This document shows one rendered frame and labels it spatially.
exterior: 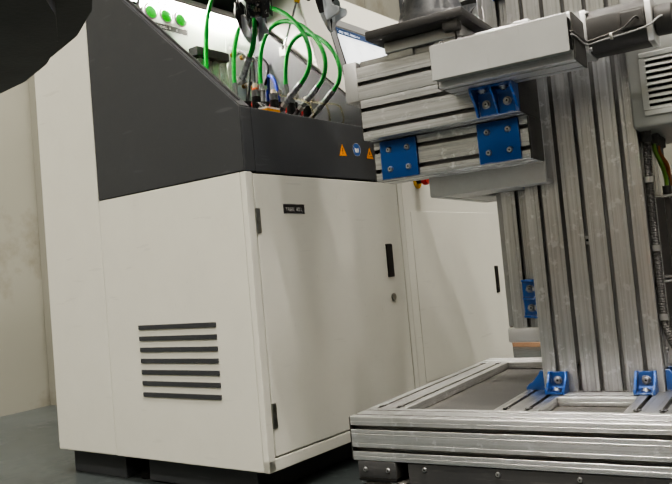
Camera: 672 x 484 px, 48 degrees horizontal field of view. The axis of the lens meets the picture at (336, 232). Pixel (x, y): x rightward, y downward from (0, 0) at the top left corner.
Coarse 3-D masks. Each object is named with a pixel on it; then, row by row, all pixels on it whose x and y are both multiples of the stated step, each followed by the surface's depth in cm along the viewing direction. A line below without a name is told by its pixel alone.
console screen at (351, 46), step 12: (336, 24) 276; (348, 24) 283; (336, 36) 273; (348, 36) 280; (360, 36) 287; (336, 48) 270; (348, 48) 277; (360, 48) 284; (372, 48) 291; (348, 60) 274; (360, 60) 280
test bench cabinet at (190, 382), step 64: (192, 192) 194; (128, 256) 209; (192, 256) 194; (256, 256) 183; (128, 320) 210; (192, 320) 194; (256, 320) 181; (128, 384) 210; (192, 384) 194; (256, 384) 181; (128, 448) 210; (192, 448) 195; (256, 448) 181; (320, 448) 194
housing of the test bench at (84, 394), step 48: (48, 96) 232; (48, 144) 232; (48, 192) 232; (96, 192) 218; (48, 240) 233; (96, 240) 218; (96, 288) 218; (96, 336) 219; (96, 384) 219; (96, 432) 219
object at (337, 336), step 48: (288, 192) 195; (336, 192) 211; (384, 192) 230; (288, 240) 193; (336, 240) 209; (384, 240) 228; (288, 288) 191; (336, 288) 207; (384, 288) 225; (288, 336) 189; (336, 336) 204; (384, 336) 223; (288, 384) 187; (336, 384) 202; (384, 384) 220; (288, 432) 185; (336, 432) 200
